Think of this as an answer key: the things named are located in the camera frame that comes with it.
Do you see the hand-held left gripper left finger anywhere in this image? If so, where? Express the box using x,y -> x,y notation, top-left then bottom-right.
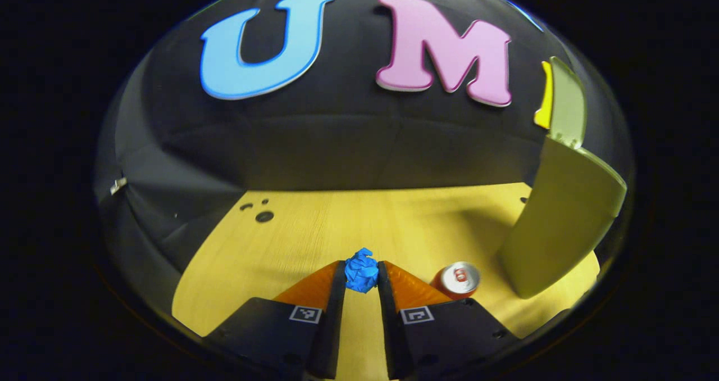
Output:
203,260 -> 347,380

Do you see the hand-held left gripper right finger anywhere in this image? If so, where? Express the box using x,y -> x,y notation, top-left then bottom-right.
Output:
377,260 -> 520,380

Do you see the blue paper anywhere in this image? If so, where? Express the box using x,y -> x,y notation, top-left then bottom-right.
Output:
344,248 -> 380,294

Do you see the red pop can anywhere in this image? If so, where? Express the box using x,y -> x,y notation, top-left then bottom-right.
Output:
431,261 -> 481,301

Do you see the white desktop garbage bin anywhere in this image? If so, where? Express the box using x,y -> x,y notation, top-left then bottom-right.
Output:
499,56 -> 627,300

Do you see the wooden desktop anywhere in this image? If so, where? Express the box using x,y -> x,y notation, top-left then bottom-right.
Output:
171,182 -> 602,381

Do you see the black backdrop cloth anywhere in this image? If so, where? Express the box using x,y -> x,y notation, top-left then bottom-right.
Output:
94,0 -> 632,314

